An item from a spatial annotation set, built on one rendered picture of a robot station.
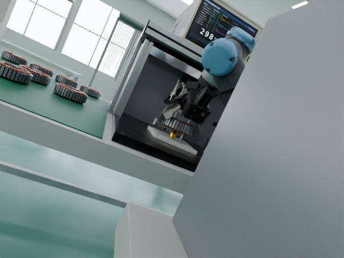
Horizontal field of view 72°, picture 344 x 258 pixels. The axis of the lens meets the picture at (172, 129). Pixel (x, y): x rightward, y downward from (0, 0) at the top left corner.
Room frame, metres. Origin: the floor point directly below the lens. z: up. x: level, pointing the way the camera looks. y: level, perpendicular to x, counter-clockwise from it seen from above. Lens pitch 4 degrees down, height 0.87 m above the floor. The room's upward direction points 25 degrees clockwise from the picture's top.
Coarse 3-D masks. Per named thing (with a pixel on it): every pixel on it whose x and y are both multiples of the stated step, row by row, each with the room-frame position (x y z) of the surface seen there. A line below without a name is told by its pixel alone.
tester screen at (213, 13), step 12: (204, 0) 0.90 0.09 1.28; (204, 12) 0.90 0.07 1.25; (216, 12) 0.91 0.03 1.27; (192, 24) 0.90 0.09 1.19; (204, 24) 0.91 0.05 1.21; (216, 24) 0.92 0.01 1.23; (228, 24) 0.93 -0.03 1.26; (240, 24) 0.95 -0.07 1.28; (204, 36) 0.91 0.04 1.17; (216, 36) 0.93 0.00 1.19; (252, 36) 0.97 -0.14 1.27
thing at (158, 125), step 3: (156, 123) 0.91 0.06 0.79; (159, 123) 0.90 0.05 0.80; (153, 126) 0.93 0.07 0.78; (156, 126) 0.90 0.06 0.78; (159, 126) 0.90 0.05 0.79; (162, 126) 0.90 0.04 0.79; (165, 126) 0.91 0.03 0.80; (159, 129) 0.90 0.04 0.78; (162, 129) 0.91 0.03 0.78; (165, 129) 0.91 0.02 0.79; (168, 129) 0.91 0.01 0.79; (171, 129) 0.92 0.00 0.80; (165, 132) 0.91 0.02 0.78; (168, 132) 0.91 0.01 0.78
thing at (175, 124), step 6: (162, 120) 0.77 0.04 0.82; (168, 120) 0.75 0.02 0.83; (174, 120) 0.74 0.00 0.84; (180, 120) 0.82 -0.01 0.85; (168, 126) 0.75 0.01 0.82; (174, 126) 0.74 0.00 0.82; (180, 126) 0.74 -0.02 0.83; (186, 126) 0.74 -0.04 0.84; (192, 126) 0.78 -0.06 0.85; (180, 132) 0.74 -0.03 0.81; (186, 132) 0.75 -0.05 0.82
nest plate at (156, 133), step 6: (150, 126) 0.83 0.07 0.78; (150, 132) 0.76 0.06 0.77; (156, 132) 0.75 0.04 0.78; (162, 132) 0.83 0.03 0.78; (156, 138) 0.70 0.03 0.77; (162, 138) 0.71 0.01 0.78; (168, 138) 0.74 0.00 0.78; (174, 138) 0.81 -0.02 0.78; (174, 144) 0.72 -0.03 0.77; (180, 144) 0.73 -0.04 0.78; (186, 144) 0.79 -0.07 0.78; (186, 150) 0.73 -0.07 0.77; (192, 150) 0.74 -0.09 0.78
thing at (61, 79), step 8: (8, 56) 1.12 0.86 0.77; (16, 56) 1.14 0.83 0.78; (24, 64) 1.17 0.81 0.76; (32, 64) 1.16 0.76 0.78; (48, 72) 1.19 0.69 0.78; (56, 80) 1.21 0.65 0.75; (64, 80) 1.20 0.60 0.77; (72, 80) 1.23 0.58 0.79; (80, 88) 1.25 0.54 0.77; (88, 88) 1.24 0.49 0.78; (96, 96) 1.27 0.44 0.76
